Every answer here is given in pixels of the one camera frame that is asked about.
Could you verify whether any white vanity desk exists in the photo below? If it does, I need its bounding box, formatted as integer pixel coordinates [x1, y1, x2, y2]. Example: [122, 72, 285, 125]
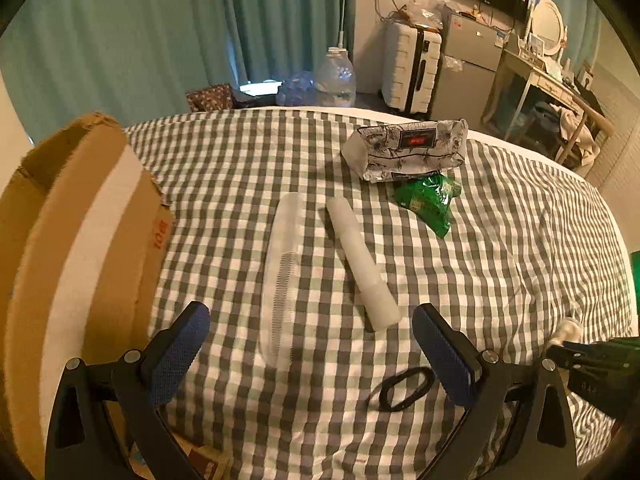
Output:
[480, 49, 615, 165]

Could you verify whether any grey mini fridge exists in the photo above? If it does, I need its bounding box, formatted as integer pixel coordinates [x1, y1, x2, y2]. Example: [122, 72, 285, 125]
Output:
[431, 13, 502, 130]

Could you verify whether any teal curtain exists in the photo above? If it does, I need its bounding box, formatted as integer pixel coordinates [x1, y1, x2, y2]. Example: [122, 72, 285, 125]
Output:
[1, 0, 355, 142]

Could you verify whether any red white sachet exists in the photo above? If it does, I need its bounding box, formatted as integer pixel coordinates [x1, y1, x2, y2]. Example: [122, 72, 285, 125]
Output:
[189, 445, 231, 480]

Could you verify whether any clear plastic tube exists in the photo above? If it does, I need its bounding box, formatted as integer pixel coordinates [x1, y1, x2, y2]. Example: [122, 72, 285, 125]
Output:
[259, 192, 303, 370]

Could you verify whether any oval vanity mirror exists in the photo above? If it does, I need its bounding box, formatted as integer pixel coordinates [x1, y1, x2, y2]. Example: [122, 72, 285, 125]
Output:
[525, 0, 567, 58]

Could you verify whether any brown cardboard box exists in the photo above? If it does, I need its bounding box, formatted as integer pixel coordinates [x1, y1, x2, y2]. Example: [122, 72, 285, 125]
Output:
[1, 113, 174, 479]

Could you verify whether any grey checkered bed sheet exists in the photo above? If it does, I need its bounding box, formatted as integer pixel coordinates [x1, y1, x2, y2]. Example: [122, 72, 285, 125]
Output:
[127, 108, 638, 479]

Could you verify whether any green snack wrapper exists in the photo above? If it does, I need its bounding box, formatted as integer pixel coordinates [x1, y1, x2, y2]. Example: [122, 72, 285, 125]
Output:
[394, 171, 462, 238]

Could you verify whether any white plastic bottle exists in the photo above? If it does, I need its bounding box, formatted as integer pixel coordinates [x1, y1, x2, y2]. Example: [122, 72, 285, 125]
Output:
[326, 196, 401, 332]

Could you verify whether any white suitcase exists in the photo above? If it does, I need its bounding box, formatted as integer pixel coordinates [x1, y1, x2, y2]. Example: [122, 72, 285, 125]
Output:
[381, 22, 442, 115]

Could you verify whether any floral patterned bag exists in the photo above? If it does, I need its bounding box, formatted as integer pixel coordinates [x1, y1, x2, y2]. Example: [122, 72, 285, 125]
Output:
[186, 84, 234, 113]

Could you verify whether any black hair tie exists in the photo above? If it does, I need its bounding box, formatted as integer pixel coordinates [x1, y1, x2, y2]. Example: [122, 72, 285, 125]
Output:
[376, 366, 437, 413]

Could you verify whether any white tape roll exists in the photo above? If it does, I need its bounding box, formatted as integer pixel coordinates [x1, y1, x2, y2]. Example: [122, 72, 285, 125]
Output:
[546, 318, 584, 348]

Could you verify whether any large water jug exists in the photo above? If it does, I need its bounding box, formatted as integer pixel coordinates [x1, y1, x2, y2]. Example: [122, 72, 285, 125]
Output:
[314, 47, 357, 107]

